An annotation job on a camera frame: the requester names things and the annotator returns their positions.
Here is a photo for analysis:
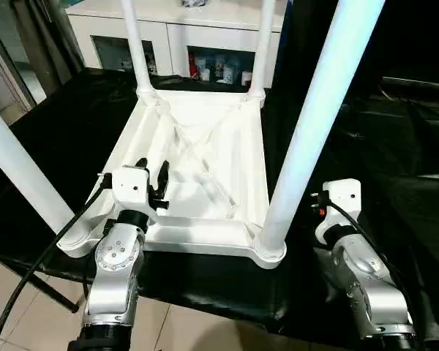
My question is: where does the white plastic table top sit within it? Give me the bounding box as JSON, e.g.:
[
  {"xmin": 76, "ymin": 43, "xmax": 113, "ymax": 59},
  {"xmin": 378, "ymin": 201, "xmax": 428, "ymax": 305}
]
[{"xmin": 56, "ymin": 87, "xmax": 288, "ymax": 271}]

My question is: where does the white plastic table leg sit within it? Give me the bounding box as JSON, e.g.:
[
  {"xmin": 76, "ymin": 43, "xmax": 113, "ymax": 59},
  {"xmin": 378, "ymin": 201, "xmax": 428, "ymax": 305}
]
[
  {"xmin": 245, "ymin": 0, "xmax": 276, "ymax": 105},
  {"xmin": 0, "ymin": 95, "xmax": 91, "ymax": 253},
  {"xmin": 119, "ymin": 0, "xmax": 155, "ymax": 99},
  {"xmin": 254, "ymin": 0, "xmax": 387, "ymax": 261}
]

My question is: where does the black work mat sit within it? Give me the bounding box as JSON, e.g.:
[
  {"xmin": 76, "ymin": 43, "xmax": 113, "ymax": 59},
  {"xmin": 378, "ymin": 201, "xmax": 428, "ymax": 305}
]
[{"xmin": 0, "ymin": 65, "xmax": 439, "ymax": 348}]

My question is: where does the white glass-door cabinet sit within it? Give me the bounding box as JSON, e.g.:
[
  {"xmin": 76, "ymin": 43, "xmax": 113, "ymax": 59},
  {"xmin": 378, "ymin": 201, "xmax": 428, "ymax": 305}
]
[{"xmin": 65, "ymin": 0, "xmax": 285, "ymax": 88}]

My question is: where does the black metal stand bar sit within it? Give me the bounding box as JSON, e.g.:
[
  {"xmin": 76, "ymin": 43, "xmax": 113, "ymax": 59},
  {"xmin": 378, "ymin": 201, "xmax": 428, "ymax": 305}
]
[{"xmin": 20, "ymin": 272, "xmax": 80, "ymax": 314}]

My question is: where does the grey curtain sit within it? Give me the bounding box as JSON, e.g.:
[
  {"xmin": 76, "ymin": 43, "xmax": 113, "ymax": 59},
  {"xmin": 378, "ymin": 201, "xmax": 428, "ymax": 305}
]
[{"xmin": 0, "ymin": 0, "xmax": 86, "ymax": 110}]

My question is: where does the black cabinet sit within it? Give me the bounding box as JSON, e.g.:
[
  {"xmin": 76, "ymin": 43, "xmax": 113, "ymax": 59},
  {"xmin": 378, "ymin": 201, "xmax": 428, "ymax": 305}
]
[{"xmin": 277, "ymin": 0, "xmax": 439, "ymax": 96}]

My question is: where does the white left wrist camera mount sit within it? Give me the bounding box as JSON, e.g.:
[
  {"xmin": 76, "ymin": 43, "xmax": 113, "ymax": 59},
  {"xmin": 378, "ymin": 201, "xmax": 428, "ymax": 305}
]
[{"xmin": 111, "ymin": 165, "xmax": 169, "ymax": 224}]

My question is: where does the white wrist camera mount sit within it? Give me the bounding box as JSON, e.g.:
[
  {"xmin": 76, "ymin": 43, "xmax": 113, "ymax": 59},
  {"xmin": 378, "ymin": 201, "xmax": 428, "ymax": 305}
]
[
  {"xmin": 313, "ymin": 178, "xmax": 363, "ymax": 245},
  {"xmin": 111, "ymin": 165, "xmax": 169, "ymax": 224}
]

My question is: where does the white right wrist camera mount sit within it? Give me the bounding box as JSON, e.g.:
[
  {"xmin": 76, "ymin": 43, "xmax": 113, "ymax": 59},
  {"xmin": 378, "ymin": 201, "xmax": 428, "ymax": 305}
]
[{"xmin": 313, "ymin": 178, "xmax": 363, "ymax": 245}]

